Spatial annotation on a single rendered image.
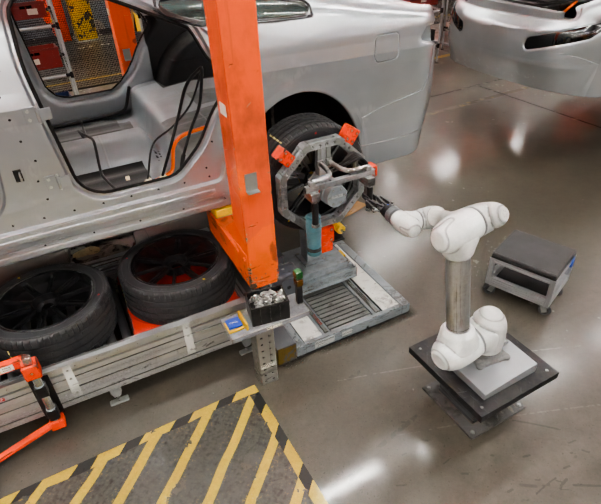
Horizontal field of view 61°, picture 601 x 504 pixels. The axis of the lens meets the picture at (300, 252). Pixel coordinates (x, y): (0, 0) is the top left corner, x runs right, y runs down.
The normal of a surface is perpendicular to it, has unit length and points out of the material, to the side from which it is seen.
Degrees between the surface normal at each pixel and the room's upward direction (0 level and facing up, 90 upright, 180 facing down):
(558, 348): 0
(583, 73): 99
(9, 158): 89
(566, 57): 89
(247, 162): 90
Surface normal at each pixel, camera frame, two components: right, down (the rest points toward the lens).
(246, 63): 0.46, 0.50
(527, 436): -0.04, -0.81
